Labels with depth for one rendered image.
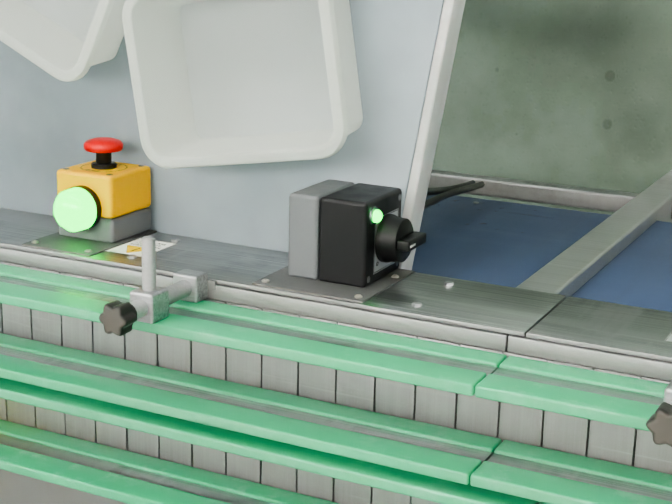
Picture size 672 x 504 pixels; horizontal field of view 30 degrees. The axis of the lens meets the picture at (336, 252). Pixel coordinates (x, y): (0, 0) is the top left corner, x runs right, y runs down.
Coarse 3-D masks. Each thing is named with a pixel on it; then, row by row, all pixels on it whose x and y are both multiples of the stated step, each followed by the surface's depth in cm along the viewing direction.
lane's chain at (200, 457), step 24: (0, 408) 131; (24, 408) 129; (72, 432) 127; (96, 432) 125; (120, 432) 124; (168, 456) 122; (192, 456) 121; (216, 456) 119; (240, 456) 118; (264, 480) 117; (288, 480) 116; (312, 480) 115; (336, 480) 114
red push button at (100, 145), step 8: (88, 144) 127; (96, 144) 126; (104, 144) 126; (112, 144) 127; (120, 144) 128; (96, 152) 127; (104, 152) 127; (112, 152) 127; (96, 160) 128; (104, 160) 128
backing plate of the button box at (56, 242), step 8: (144, 232) 131; (152, 232) 131; (32, 240) 127; (40, 240) 127; (48, 240) 127; (56, 240) 127; (64, 240) 127; (72, 240) 127; (80, 240) 127; (88, 240) 127; (128, 240) 128; (48, 248) 124; (56, 248) 124; (64, 248) 124; (72, 248) 124; (80, 248) 124; (88, 248) 124; (96, 248) 124; (104, 248) 124; (88, 256) 122
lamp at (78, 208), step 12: (72, 192) 124; (84, 192) 125; (60, 204) 124; (72, 204) 124; (84, 204) 124; (96, 204) 125; (60, 216) 125; (72, 216) 124; (84, 216) 124; (96, 216) 125; (72, 228) 125; (84, 228) 125
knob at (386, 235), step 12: (384, 216) 114; (396, 216) 115; (384, 228) 113; (396, 228) 113; (408, 228) 115; (384, 240) 113; (396, 240) 113; (408, 240) 113; (420, 240) 114; (384, 252) 114; (396, 252) 113; (408, 252) 115
